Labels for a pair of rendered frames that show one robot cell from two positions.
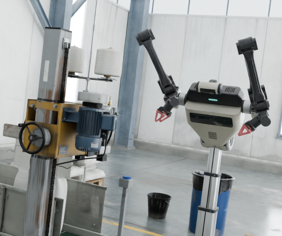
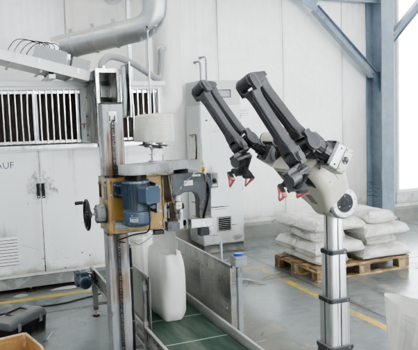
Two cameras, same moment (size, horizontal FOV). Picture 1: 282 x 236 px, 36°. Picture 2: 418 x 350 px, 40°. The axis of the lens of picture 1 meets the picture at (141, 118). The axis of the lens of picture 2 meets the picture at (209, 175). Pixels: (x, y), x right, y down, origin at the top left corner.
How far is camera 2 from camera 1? 2.14 m
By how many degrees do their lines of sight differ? 42
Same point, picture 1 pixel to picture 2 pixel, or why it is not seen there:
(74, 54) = (139, 123)
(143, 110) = not seen: outside the picture
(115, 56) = (153, 121)
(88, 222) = (223, 305)
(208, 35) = not seen: outside the picture
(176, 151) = not seen: outside the picture
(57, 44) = (101, 119)
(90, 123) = (128, 197)
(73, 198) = (214, 277)
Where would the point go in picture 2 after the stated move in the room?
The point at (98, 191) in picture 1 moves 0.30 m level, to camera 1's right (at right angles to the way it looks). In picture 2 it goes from (226, 270) to (264, 278)
